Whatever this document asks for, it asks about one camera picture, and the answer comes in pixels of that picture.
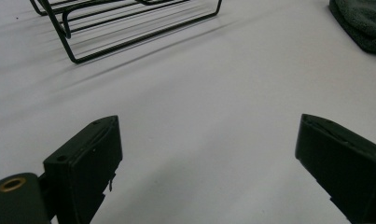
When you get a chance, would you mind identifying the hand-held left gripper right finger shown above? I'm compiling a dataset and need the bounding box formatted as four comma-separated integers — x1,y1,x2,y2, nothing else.
294,113,376,224

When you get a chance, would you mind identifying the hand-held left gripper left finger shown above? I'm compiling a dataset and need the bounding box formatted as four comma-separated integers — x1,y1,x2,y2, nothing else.
42,115,123,224

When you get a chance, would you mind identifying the dark green towel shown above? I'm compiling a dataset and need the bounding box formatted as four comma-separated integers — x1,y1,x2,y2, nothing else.
328,0,376,56

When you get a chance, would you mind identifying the black wire rack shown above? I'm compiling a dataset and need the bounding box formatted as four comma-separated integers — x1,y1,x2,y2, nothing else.
29,0,224,64

